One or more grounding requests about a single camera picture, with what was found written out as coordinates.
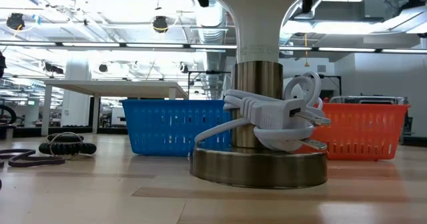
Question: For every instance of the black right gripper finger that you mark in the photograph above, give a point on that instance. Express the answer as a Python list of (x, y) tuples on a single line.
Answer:
[(307, 0)]

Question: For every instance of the black background frame stand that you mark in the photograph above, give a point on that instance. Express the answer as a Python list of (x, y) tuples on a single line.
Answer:
[(213, 72)]

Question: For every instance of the chrome metal cart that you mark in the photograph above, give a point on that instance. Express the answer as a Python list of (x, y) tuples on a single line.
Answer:
[(367, 99)]

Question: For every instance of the white background table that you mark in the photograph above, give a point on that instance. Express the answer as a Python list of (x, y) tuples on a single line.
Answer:
[(100, 88)]

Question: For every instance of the dark purple rubber band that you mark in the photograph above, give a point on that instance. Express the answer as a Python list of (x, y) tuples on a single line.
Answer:
[(36, 162)]

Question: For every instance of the blue plastic basket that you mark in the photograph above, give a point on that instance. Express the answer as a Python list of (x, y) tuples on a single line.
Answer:
[(170, 127)]

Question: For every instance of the brass lamp with white bulb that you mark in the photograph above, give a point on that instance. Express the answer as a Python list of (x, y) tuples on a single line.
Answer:
[(258, 167)]

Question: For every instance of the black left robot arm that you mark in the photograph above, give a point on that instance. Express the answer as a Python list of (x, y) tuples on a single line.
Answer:
[(2, 64)]

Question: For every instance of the orange plastic basket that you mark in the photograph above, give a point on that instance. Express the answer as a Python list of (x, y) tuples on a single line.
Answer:
[(363, 130)]

